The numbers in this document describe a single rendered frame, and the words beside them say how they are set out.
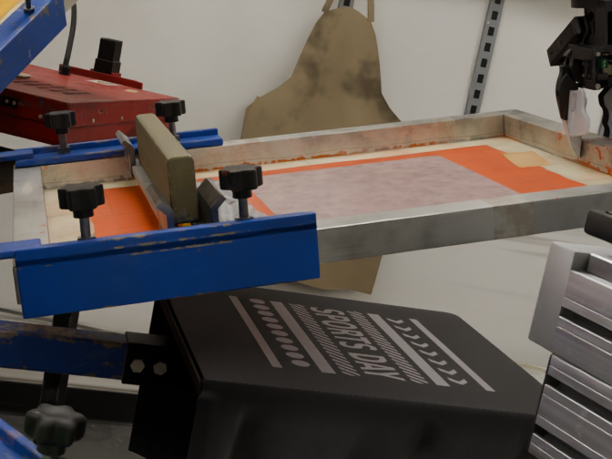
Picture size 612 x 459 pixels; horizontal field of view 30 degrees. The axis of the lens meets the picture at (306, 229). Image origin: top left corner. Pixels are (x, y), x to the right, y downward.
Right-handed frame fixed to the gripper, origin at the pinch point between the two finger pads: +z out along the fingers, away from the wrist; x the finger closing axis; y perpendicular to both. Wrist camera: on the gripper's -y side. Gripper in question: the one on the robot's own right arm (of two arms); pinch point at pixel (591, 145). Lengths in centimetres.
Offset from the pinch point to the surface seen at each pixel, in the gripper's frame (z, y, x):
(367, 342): 23.3, 0.5, -33.4
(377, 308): 25.4, -18.6, -26.1
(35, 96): -3, -89, -73
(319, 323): 22.0, -5.9, -38.3
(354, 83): 15, -195, 22
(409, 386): 23.4, 16.8, -33.0
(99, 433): 113, -190, -66
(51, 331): 15, 0, -74
